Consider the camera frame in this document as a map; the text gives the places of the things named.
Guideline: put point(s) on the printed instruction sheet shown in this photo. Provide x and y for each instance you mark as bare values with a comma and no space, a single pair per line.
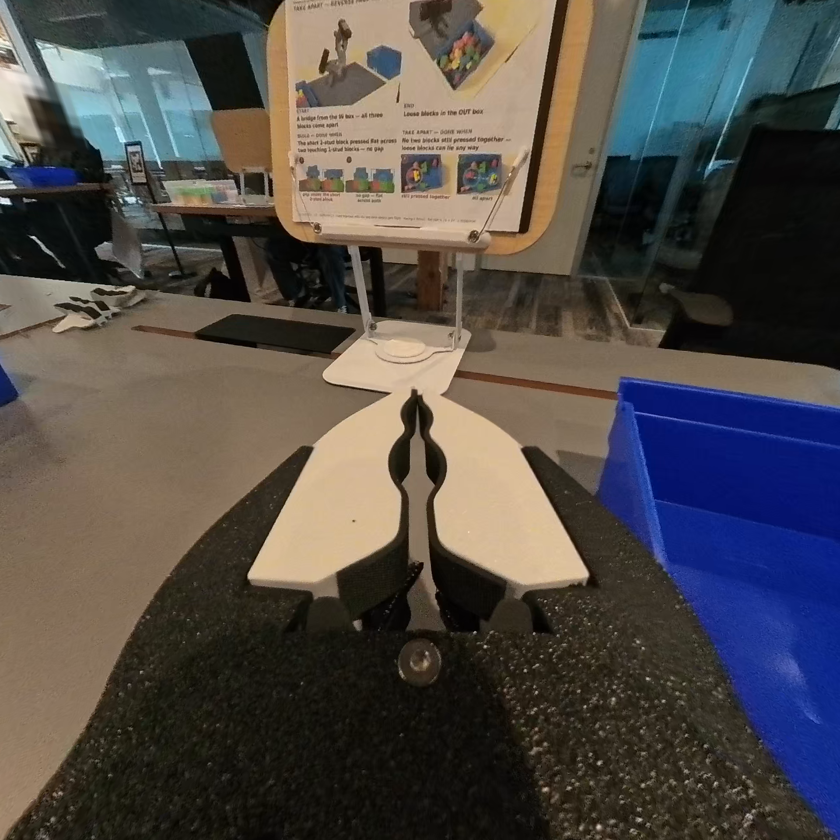
420,131

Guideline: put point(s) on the wooden post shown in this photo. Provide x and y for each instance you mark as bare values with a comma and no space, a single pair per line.
434,282

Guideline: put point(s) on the black rectangular mat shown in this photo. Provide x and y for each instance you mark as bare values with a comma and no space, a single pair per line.
275,331

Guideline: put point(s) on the pile of white black parts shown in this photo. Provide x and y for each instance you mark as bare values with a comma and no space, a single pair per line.
98,305

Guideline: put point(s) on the dark chair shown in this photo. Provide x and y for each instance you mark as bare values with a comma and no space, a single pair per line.
774,262

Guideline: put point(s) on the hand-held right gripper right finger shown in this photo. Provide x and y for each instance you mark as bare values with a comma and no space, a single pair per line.
505,512

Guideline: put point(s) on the tan board panel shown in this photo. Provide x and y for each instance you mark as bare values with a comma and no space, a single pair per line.
243,141

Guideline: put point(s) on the clear box of coloured blocks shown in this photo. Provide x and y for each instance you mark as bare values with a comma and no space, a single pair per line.
197,192

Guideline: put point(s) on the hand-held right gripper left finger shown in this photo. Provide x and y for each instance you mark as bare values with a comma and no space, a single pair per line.
328,512

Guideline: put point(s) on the blue plastic bin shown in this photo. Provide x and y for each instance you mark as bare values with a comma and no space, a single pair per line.
6,384
754,525

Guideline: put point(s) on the instruction sheet on stand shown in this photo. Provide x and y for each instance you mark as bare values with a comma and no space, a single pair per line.
367,371

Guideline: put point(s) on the wooden background table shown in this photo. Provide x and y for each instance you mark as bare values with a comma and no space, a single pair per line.
52,189
197,208

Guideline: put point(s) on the clear acrylic stand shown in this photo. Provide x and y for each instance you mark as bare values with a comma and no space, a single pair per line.
256,184

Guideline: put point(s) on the small black framed sign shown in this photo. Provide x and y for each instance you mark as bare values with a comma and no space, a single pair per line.
136,164

